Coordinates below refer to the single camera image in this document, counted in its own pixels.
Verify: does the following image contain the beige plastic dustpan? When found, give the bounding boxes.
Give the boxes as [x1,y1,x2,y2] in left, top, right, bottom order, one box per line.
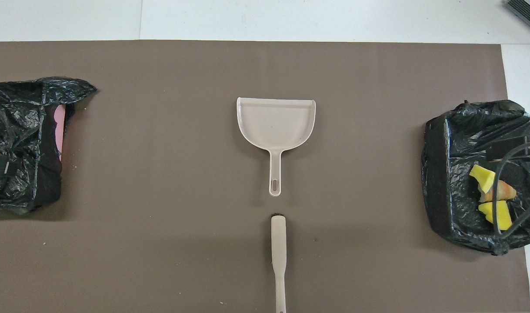
[237,97,317,197]

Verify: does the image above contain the beige handled brush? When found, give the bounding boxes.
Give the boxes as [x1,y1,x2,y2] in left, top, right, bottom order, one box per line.
[271,214,287,313]

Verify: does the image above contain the small yellow sponge piece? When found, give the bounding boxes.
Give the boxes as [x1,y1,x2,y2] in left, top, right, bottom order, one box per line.
[469,164,496,194]

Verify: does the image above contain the large yellow sponge piece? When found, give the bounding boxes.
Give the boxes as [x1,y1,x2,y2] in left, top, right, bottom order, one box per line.
[478,200,514,231]

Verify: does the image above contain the orange striped sponge piece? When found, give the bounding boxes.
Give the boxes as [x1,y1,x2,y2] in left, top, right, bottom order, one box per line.
[480,179,517,203]

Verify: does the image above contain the open bin with black bag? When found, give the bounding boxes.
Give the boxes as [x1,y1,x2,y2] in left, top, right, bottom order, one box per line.
[421,100,530,256]

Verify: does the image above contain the pink bin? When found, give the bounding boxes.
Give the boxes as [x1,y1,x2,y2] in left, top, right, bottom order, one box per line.
[54,104,66,159]

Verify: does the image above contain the crumpled black trash bag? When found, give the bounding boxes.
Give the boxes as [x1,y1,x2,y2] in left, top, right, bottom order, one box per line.
[0,77,97,214]

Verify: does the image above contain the brown table mat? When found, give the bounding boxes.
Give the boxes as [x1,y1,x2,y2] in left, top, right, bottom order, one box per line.
[0,40,530,313]

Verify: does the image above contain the dark ribbed panel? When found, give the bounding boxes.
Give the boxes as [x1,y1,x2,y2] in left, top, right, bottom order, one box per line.
[505,0,530,37]

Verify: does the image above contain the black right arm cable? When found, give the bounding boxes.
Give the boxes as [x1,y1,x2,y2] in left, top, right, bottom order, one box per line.
[486,137,530,236]

